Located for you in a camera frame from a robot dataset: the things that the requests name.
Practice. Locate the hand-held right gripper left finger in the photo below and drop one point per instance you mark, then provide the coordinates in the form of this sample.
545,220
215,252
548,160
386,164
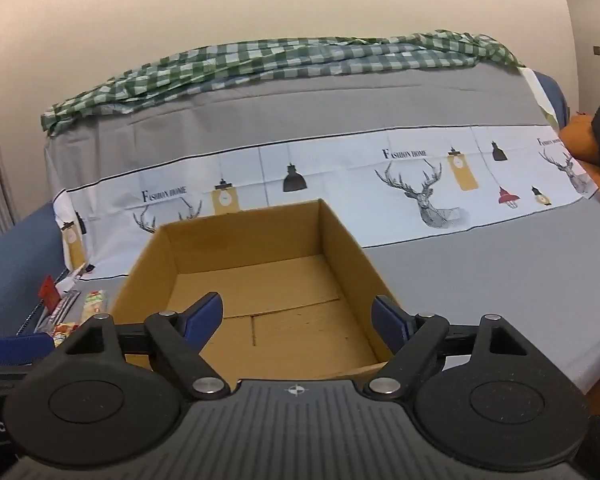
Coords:
207,317

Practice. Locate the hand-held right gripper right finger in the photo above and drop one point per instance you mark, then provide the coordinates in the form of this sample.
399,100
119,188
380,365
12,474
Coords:
387,322

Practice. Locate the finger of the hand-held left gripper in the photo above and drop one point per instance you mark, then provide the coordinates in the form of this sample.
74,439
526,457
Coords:
15,347

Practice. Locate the clear striped snack packet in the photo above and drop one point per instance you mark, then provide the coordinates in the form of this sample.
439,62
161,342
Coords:
62,312

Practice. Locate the red snack packet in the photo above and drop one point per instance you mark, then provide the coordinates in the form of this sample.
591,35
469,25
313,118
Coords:
49,292

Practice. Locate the brown cardboard box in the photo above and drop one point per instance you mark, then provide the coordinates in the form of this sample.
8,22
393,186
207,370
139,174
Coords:
280,280

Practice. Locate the yellow cartoon snack packet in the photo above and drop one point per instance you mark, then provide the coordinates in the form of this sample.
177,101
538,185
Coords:
94,305

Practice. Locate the grey deer print sheet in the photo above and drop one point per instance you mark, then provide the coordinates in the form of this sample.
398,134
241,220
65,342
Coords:
480,285

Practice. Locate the green checked cloth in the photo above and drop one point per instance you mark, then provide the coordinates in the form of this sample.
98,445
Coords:
260,60

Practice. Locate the orange cushion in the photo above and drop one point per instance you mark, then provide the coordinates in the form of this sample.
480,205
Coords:
577,140

